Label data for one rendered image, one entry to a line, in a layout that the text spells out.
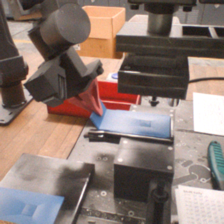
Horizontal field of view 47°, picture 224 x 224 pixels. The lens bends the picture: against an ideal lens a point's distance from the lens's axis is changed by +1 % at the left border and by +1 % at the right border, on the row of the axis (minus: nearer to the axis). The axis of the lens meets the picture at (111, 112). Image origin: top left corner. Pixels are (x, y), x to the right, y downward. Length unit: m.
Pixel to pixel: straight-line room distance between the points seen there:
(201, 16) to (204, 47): 4.57
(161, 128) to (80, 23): 0.25
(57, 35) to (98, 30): 2.36
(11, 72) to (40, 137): 0.18
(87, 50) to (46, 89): 2.48
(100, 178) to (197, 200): 0.19
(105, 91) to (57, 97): 0.38
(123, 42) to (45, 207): 0.29
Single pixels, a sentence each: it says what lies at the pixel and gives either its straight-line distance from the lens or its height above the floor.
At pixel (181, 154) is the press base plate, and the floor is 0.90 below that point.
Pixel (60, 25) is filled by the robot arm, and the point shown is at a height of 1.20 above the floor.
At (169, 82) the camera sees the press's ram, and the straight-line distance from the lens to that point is 0.36.
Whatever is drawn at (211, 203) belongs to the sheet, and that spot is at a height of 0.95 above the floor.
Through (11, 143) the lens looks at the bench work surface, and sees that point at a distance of 0.65.
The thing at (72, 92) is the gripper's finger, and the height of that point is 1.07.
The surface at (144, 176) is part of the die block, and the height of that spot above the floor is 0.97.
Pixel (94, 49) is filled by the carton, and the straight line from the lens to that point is 2.83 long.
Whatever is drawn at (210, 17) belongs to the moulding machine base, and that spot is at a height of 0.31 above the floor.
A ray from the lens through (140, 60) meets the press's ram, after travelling 0.38.
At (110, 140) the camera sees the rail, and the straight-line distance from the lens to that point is 0.50.
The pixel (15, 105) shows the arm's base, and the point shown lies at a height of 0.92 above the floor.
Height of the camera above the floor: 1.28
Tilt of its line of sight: 32 degrees down
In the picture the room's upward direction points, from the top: straight up
